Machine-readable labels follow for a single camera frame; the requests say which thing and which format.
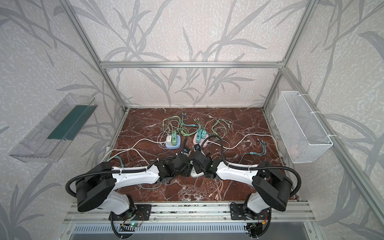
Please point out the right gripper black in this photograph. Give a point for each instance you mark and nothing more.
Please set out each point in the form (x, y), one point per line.
(198, 153)

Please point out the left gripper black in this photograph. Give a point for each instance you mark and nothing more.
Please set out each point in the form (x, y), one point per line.
(183, 156)

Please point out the white power strip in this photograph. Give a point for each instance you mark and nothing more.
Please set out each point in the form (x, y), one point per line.
(194, 174)

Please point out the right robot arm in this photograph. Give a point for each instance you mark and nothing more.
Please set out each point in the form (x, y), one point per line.
(274, 185)

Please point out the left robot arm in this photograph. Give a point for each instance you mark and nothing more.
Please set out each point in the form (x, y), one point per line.
(96, 189)

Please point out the blue power strip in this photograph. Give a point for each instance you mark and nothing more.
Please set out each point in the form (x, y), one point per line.
(171, 146)

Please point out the teal charger on pink strip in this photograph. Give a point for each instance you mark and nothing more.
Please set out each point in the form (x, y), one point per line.
(201, 134)

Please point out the green charger on blue strip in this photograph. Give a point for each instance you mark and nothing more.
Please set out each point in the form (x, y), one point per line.
(174, 135)

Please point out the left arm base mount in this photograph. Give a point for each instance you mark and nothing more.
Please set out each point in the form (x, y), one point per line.
(141, 212)

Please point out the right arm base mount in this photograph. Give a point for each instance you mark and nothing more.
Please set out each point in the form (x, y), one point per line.
(238, 212)

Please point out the white wire mesh basket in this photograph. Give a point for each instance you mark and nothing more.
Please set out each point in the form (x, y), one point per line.
(303, 135)

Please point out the aluminium front rail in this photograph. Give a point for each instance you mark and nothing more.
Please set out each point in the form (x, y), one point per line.
(195, 212)

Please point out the clear plastic wall tray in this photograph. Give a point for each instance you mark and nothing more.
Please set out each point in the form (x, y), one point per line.
(48, 141)

